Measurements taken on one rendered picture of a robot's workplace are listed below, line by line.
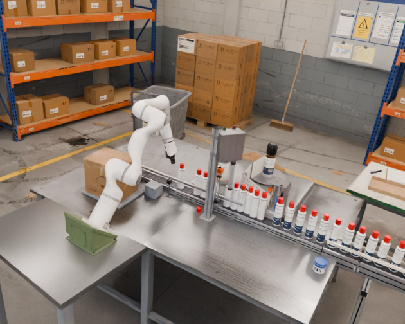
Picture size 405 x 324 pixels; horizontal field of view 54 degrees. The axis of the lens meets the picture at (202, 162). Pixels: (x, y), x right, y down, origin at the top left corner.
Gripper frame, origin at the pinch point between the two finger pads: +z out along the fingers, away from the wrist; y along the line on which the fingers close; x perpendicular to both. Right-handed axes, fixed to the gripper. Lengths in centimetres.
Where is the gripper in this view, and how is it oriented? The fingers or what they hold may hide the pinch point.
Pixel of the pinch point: (173, 161)
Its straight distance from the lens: 293.6
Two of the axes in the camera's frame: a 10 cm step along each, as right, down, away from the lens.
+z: 2.2, 9.4, 2.7
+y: 5.3, -3.5, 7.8
